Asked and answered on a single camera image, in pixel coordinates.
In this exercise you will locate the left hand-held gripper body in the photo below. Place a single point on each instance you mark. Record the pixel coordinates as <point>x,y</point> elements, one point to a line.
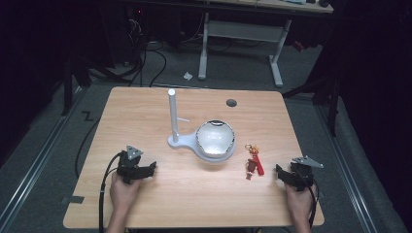
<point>129,163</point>

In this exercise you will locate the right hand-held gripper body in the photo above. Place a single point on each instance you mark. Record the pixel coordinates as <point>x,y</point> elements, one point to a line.
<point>302,173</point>

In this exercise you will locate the person's right hand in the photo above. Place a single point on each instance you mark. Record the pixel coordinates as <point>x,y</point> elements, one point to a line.
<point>299,202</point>

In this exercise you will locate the person's left hand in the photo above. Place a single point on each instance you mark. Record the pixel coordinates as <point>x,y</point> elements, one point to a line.
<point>123,194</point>

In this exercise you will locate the white stand with pole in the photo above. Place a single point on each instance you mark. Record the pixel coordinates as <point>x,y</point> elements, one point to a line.
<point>181,141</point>

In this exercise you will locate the grey tape strip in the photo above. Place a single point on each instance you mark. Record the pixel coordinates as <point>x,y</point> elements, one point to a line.
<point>74,199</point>

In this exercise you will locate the silver metal bowl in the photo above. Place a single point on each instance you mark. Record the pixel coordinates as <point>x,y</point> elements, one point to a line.
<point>214,137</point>

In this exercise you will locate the black table grommet hole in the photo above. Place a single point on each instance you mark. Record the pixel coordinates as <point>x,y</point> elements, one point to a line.
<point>231,103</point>

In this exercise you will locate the white paper scrap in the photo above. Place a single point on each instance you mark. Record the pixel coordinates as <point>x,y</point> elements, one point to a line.
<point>188,76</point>

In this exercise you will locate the white-legged wooden desk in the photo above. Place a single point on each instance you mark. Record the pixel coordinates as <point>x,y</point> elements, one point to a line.
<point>241,30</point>

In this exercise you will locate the metal floor rail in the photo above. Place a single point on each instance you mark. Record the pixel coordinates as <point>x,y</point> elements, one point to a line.
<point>348,168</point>
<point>35,165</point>

